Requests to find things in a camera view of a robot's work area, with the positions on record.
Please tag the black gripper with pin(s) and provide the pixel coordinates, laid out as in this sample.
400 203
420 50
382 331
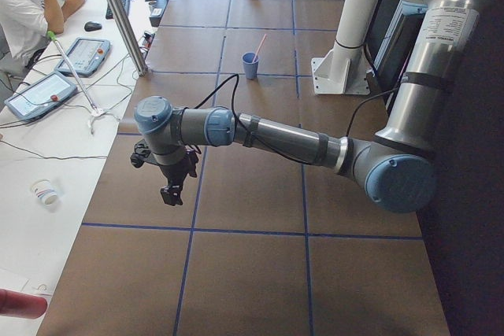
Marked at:
174 173

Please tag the blue ribbed plastic cup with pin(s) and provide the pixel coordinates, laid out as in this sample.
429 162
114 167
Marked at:
250 62

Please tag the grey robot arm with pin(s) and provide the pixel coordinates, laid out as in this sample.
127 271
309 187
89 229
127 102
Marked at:
394 169

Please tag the white paper cup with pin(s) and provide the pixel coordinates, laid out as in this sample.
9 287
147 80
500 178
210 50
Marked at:
44 190

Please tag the near teach pendant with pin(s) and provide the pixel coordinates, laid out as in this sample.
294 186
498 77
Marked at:
42 97

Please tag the teach pendant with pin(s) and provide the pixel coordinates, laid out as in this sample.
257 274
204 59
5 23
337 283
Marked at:
87 55
42 97

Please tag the far teach pendant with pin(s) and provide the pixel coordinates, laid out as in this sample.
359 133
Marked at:
87 55

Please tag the black computer mouse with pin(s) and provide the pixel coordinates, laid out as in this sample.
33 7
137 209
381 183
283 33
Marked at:
92 26

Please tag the red cylinder object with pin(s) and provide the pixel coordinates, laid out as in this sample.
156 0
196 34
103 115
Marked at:
25 306

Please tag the green tipped metal rod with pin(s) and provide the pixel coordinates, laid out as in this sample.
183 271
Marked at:
95 110

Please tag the white mounting pillar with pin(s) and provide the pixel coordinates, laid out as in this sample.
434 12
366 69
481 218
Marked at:
343 69

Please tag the seated person white shirt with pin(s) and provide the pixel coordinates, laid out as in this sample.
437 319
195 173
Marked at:
25 24

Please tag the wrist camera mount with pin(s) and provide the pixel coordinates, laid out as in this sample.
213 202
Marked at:
141 155

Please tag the aluminium frame post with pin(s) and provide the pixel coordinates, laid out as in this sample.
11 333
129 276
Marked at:
128 36

